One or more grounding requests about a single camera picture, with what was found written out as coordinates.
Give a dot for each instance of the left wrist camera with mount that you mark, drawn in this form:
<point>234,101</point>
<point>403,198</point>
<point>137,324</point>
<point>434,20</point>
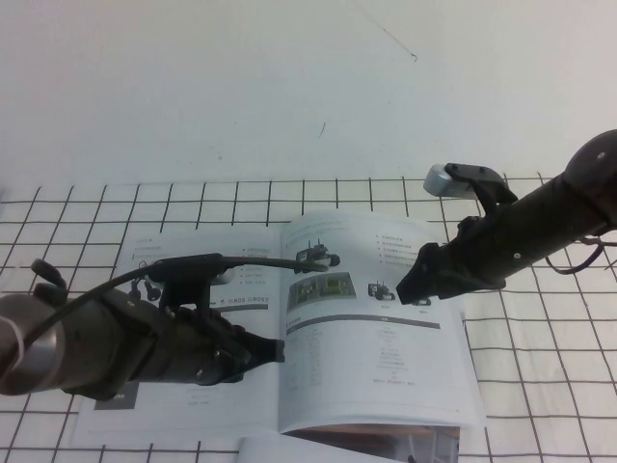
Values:
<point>185,277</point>

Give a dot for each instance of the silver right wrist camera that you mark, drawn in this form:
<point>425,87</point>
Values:
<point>448,183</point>

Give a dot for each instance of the brochure with photo cover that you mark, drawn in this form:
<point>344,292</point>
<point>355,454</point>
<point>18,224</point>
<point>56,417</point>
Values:
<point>270,448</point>

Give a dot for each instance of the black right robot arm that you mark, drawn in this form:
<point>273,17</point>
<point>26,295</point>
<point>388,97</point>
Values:
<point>554,222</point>

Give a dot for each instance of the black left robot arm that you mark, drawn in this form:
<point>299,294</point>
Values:
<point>82,347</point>

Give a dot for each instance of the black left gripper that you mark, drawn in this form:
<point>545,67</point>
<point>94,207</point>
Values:
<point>193,347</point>

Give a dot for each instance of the white black-grid tablecloth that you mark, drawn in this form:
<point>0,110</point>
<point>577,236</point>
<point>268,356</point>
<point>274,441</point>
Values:
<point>540,366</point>

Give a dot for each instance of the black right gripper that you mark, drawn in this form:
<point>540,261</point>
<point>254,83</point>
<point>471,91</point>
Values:
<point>472,260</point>

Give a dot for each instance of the robot catalogue book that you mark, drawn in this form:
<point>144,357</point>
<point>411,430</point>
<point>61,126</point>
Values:
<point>347,376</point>

